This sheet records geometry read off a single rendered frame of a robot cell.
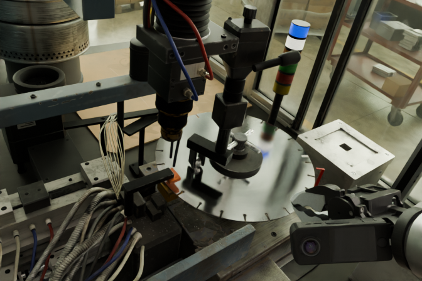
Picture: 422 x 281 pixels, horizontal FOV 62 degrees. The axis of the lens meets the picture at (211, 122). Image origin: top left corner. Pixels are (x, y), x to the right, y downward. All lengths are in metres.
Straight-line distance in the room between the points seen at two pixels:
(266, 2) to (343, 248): 0.90
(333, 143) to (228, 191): 0.40
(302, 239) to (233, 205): 0.22
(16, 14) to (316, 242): 0.92
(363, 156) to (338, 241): 0.53
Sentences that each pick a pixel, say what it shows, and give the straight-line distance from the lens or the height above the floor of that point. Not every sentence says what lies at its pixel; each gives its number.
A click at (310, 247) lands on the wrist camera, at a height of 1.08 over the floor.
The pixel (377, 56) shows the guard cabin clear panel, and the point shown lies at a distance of 1.01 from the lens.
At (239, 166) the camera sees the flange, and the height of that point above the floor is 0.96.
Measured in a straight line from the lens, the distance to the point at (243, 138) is 0.69.
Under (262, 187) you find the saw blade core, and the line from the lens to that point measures 0.68.
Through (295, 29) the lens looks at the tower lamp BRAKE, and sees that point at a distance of 0.88.
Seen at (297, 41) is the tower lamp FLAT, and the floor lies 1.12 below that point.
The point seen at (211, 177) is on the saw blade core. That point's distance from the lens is 0.67.
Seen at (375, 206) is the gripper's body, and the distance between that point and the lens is 0.50.
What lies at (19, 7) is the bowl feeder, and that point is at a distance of 1.08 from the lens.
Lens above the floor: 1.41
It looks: 35 degrees down
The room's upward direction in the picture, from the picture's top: 10 degrees clockwise
